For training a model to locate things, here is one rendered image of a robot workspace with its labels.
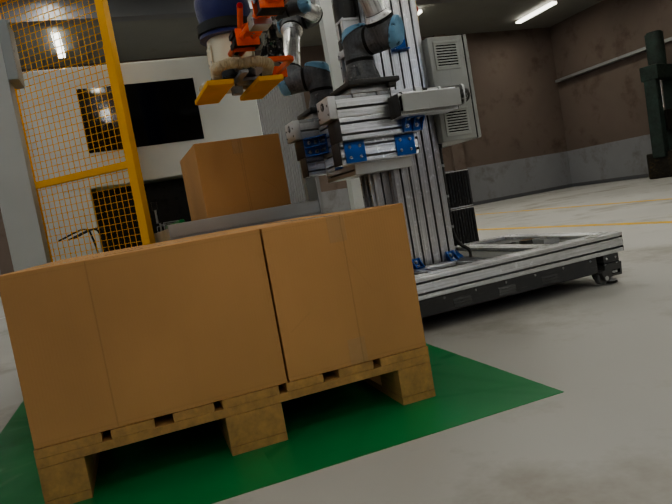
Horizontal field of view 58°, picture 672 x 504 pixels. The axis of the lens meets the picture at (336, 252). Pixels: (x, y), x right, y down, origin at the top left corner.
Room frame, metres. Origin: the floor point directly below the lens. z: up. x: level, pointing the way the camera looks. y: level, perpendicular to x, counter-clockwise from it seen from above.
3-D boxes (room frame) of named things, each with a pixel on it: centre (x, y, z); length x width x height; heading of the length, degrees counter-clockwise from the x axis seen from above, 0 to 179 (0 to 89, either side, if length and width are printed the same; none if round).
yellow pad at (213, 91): (2.39, 0.36, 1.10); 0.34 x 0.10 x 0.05; 20
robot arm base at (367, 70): (2.54, -0.23, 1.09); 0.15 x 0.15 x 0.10
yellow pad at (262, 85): (2.46, 0.18, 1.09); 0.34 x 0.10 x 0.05; 20
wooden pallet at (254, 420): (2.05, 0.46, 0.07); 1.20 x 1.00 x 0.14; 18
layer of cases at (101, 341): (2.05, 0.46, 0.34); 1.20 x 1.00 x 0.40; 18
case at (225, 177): (3.10, 0.46, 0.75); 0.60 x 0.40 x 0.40; 20
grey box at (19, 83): (3.21, 1.48, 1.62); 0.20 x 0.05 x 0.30; 18
